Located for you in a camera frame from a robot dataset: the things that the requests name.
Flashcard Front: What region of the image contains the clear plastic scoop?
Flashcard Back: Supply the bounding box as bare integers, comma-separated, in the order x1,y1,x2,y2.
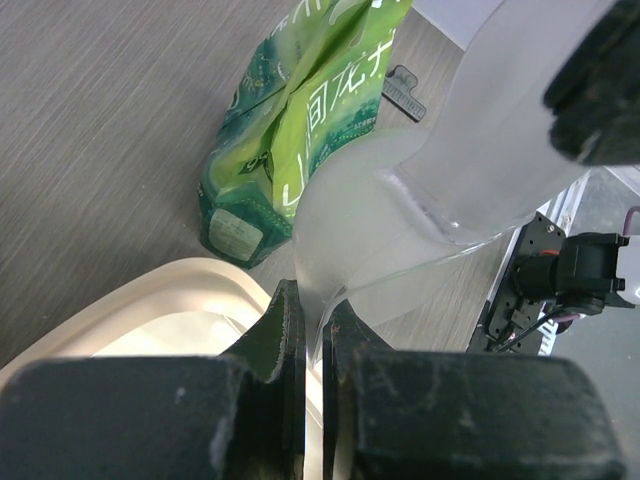
293,1,616,360

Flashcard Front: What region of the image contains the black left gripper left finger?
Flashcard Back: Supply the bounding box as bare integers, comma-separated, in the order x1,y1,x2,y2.
1,280,306,479

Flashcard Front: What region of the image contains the green litter bag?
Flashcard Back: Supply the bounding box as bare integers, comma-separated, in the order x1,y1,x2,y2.
198,1,411,268

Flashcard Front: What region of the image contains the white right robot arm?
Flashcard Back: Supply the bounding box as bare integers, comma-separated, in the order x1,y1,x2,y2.
513,232,639,322

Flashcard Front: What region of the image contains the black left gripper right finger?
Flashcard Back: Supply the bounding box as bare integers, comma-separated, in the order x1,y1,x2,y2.
322,302,628,479

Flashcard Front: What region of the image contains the cream plastic litter box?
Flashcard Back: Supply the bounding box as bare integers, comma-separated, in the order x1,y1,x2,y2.
1,258,323,479

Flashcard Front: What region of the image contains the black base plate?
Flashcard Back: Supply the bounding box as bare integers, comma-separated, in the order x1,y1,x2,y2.
466,213,565,355

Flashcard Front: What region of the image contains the black bag clip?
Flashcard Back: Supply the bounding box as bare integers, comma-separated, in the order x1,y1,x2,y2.
382,65,426,123

